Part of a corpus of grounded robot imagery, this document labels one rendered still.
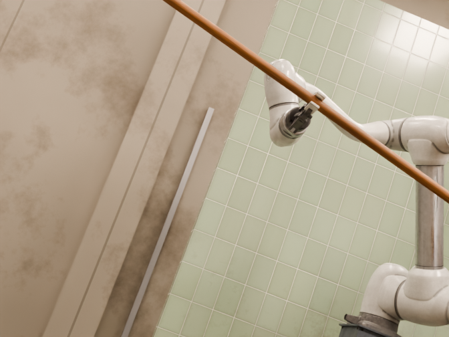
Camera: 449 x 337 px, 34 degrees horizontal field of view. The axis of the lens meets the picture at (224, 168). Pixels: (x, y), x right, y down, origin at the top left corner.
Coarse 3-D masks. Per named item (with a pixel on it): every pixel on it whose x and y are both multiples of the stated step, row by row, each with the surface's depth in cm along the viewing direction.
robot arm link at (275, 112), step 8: (280, 104) 238; (288, 104) 237; (296, 104) 239; (272, 112) 239; (280, 112) 237; (272, 120) 239; (272, 128) 240; (272, 136) 242; (280, 136) 236; (280, 144) 241; (288, 144) 239
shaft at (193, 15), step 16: (176, 0) 207; (192, 16) 207; (208, 32) 208; (224, 32) 208; (240, 48) 207; (256, 64) 208; (288, 80) 208; (304, 96) 208; (336, 112) 209; (352, 128) 208; (368, 144) 209; (400, 160) 209; (416, 176) 209; (432, 192) 211; (448, 192) 210
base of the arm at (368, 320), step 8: (360, 312) 278; (352, 320) 275; (360, 320) 274; (368, 320) 272; (376, 320) 271; (384, 320) 270; (376, 328) 268; (384, 328) 269; (392, 328) 271; (392, 336) 269; (400, 336) 269
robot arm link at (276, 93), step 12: (276, 60) 242; (288, 72) 240; (276, 84) 238; (300, 84) 242; (276, 96) 238; (288, 96) 238; (336, 108) 254; (348, 132) 258; (372, 132) 263; (384, 132) 265; (384, 144) 268
